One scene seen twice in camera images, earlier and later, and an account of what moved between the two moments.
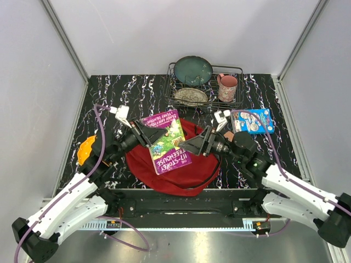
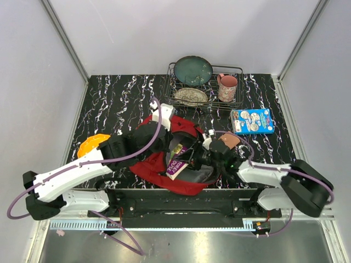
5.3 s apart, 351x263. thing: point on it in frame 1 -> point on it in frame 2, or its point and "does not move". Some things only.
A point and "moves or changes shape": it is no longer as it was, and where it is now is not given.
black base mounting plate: [221, 204] does not move
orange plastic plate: [85, 149] does not move
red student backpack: [186, 181] moves or changes shape
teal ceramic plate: [193, 70] does not move
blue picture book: [243, 121] does not move
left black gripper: [154, 133] -> [169, 137]
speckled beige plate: [191, 96] does not move
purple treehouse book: [166, 153] moves or changes shape
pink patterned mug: [227, 87] does not move
